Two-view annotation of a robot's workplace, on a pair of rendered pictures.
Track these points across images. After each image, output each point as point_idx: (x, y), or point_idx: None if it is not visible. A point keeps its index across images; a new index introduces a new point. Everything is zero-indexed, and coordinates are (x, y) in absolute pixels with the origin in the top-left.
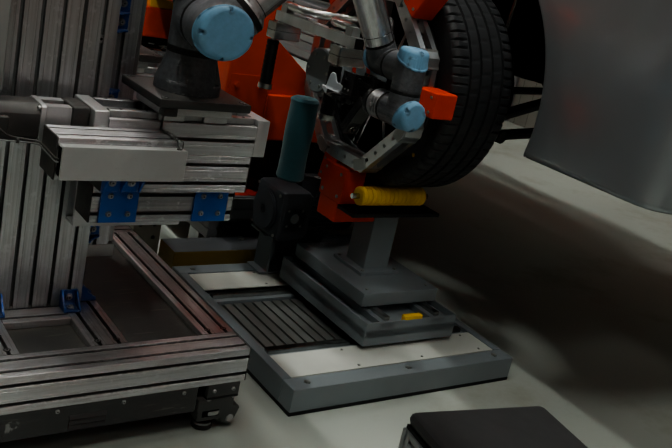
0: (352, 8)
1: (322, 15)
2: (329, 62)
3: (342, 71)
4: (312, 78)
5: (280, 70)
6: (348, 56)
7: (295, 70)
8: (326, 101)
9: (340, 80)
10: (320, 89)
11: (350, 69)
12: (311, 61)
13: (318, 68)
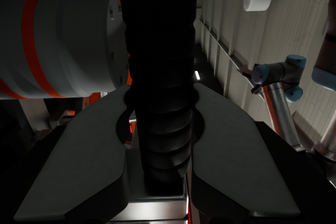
0: (66, 99)
1: (134, 119)
2: (116, 83)
3: (74, 73)
4: (119, 20)
5: None
6: (147, 223)
7: None
8: (190, 40)
9: (68, 51)
10: (108, 9)
11: (55, 82)
12: (126, 47)
13: (120, 49)
